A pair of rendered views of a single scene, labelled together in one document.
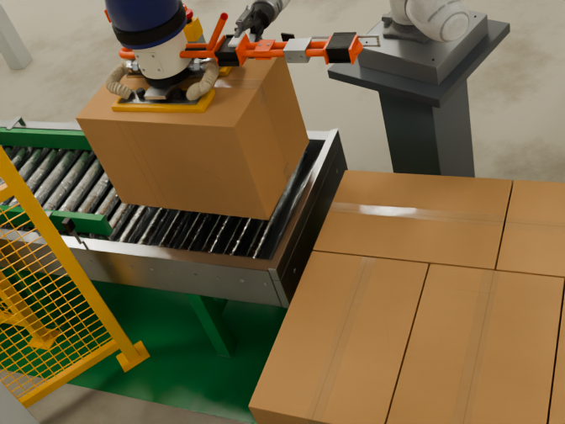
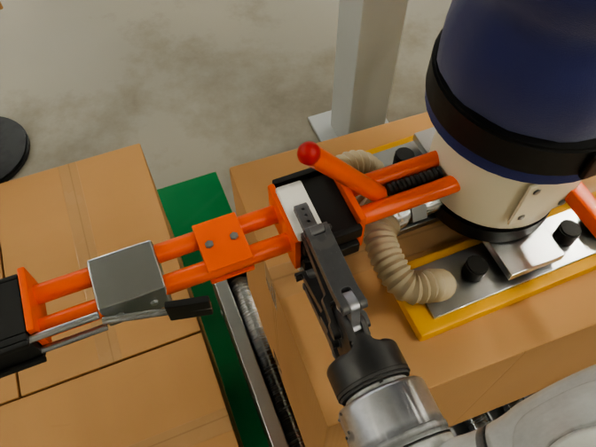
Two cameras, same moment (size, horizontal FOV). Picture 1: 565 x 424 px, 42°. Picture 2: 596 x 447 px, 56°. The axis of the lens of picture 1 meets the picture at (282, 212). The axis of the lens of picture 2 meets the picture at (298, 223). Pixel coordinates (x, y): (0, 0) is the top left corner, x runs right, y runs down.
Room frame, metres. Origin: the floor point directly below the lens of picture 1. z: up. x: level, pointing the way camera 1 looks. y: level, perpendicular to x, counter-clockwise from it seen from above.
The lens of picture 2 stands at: (2.15, -0.32, 1.73)
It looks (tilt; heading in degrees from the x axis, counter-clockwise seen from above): 57 degrees down; 125
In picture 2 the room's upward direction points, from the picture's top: straight up
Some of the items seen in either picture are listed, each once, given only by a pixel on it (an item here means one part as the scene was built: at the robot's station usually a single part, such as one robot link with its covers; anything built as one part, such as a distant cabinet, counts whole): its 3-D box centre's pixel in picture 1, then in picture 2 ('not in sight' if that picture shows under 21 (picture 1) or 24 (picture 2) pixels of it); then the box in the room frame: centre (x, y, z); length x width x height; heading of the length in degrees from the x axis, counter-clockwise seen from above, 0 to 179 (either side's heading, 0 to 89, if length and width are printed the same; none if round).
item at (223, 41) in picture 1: (232, 50); (315, 215); (1.97, -0.02, 1.20); 0.10 x 0.08 x 0.06; 147
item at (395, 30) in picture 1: (409, 19); not in sight; (2.34, -0.68, 0.87); 0.22 x 0.18 x 0.06; 43
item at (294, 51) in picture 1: (298, 50); (130, 282); (1.85, -0.20, 1.20); 0.07 x 0.07 x 0.04; 57
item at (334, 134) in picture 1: (307, 198); (262, 396); (1.91, -0.10, 0.58); 0.70 x 0.03 x 0.06; 147
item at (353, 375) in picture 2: (257, 20); (356, 348); (2.09, -0.12, 1.20); 0.09 x 0.07 x 0.08; 146
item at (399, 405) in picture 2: (266, 7); (389, 419); (2.15, -0.16, 1.20); 0.09 x 0.06 x 0.09; 56
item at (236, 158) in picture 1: (198, 129); (441, 278); (2.10, 0.18, 0.88); 0.60 x 0.40 x 0.40; 55
